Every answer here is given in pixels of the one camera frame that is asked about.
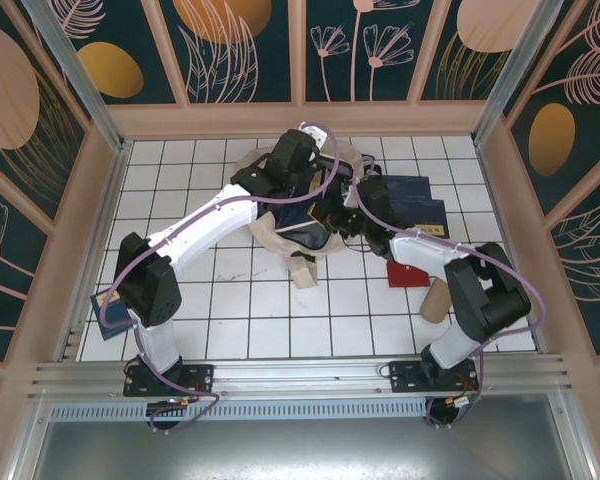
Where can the beige canvas backpack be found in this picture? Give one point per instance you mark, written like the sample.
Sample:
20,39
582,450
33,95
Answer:
267,235

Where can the navy book with yellow label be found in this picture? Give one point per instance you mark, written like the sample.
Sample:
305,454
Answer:
111,331
425,217
410,187

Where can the red wallet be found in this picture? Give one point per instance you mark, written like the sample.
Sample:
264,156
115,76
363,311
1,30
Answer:
405,276

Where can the tan cylindrical pencil case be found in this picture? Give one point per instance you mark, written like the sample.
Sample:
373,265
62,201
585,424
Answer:
435,302

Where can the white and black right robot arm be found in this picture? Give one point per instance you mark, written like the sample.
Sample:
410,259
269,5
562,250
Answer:
420,252

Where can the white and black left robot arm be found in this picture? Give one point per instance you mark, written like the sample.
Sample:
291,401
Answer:
205,225

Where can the grey metal sheet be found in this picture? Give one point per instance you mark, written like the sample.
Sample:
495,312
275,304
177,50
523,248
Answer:
305,450

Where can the aluminium side rail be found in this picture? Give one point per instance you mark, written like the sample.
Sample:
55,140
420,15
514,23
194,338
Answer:
119,165
496,200

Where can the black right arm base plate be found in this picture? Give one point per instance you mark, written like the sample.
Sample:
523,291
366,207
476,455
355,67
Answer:
402,375

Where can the aluminium mounting rail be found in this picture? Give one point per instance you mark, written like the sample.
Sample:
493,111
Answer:
300,377

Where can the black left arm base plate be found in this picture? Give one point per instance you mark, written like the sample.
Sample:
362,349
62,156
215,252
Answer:
200,377

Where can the aluminium frame post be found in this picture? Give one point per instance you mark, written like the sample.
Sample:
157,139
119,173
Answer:
525,65
72,65

